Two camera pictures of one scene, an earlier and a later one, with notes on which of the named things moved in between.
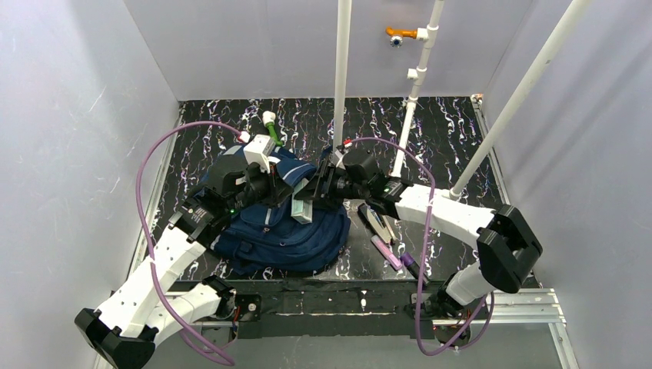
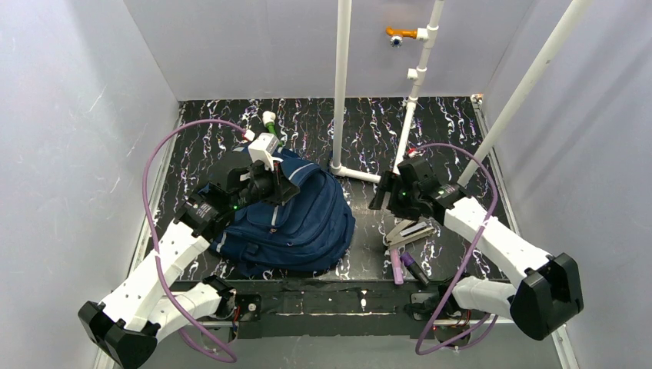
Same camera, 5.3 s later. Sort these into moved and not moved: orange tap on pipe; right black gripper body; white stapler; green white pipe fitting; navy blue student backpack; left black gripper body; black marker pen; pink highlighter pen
Moved: navy blue student backpack; right black gripper body; pink highlighter pen; white stapler
Not moved: orange tap on pipe; left black gripper body; green white pipe fitting; black marker pen
